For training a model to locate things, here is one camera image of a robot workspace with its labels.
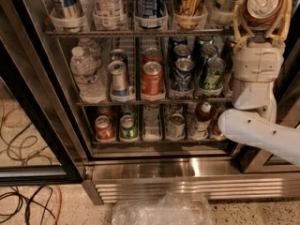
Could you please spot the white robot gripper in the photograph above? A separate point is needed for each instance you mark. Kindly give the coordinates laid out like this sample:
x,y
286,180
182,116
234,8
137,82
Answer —
x,y
258,61

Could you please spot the red coke can top shelf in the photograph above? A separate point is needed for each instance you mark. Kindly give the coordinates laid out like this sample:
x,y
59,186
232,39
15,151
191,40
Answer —
x,y
261,12

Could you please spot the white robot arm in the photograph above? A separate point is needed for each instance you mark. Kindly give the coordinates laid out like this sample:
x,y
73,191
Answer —
x,y
252,119

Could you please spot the middle green soda can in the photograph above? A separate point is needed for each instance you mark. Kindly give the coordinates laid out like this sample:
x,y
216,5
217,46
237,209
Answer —
x,y
207,51

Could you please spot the green soda can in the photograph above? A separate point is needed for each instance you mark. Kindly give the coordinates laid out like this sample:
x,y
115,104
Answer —
x,y
212,73
128,129
207,51

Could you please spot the front green soda can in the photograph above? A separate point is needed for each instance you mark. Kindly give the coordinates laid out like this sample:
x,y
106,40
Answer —
x,y
212,73

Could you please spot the top gold can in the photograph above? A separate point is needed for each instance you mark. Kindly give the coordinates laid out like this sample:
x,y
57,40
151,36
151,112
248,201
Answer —
x,y
188,12

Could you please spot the middle blue pepsi can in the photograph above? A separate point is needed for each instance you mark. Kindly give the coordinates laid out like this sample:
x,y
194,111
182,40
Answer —
x,y
181,51

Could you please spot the blue pepsi can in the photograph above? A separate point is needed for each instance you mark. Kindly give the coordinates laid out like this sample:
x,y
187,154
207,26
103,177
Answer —
x,y
182,75
181,51

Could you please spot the front blue pepsi can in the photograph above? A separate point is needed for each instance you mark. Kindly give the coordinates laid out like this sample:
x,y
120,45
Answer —
x,y
182,75

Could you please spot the bottom gold brown can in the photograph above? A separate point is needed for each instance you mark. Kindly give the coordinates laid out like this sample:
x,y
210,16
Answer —
x,y
216,134

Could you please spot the rear orange soda can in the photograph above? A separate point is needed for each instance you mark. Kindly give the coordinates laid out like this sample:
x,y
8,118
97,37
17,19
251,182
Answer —
x,y
152,54

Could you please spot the orange soda can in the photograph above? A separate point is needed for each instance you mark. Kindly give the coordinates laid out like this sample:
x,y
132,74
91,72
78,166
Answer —
x,y
152,54
152,78

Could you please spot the top blue silver can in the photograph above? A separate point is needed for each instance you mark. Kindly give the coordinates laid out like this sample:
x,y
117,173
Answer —
x,y
150,13

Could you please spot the front orange soda can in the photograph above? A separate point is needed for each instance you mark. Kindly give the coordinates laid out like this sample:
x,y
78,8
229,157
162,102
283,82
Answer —
x,y
152,78

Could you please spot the bottom silver can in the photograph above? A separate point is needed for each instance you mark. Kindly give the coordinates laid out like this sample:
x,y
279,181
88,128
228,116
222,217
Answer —
x,y
176,127

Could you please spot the rear silver blue can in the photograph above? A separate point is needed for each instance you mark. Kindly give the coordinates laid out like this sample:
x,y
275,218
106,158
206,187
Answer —
x,y
118,54

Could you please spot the stainless steel fridge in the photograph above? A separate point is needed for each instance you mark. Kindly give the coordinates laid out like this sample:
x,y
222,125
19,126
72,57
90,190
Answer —
x,y
137,98

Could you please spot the bottom green soda can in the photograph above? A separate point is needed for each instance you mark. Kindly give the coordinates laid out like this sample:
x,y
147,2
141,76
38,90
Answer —
x,y
128,129

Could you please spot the bottom red soda can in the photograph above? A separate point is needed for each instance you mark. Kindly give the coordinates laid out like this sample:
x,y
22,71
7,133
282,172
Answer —
x,y
104,128

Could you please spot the top blue white can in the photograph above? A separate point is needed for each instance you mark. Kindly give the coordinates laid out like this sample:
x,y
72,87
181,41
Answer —
x,y
66,15

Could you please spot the brown drink bottle white cap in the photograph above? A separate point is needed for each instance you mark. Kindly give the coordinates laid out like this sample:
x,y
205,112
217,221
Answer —
x,y
198,129

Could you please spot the top white labelled bottle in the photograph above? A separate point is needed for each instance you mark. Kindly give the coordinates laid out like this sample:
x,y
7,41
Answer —
x,y
111,12

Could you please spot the rear clear water bottle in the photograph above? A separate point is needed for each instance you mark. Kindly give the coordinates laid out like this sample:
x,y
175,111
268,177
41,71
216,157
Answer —
x,y
90,47

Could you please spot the clear water bottle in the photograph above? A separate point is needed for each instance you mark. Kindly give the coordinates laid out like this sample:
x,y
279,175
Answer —
x,y
90,47
88,76

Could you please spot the front clear water bottle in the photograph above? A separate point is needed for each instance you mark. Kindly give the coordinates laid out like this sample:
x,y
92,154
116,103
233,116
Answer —
x,y
88,76

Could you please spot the clear plastic bag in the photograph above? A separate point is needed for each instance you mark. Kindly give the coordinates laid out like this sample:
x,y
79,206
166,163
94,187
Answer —
x,y
171,209

